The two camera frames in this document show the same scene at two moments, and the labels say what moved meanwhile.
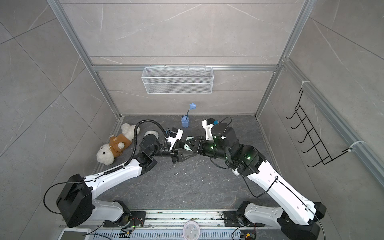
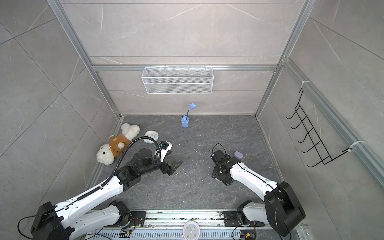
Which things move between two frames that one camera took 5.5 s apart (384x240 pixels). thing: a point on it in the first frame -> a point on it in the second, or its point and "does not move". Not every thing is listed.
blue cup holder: x=185 y=122 does not move
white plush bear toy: x=106 y=153 does not move
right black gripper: x=201 y=141 -> x=214 y=174
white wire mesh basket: x=177 y=80 does not move
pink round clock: x=191 y=230 does not move
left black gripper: x=175 y=154 -> x=171 y=169
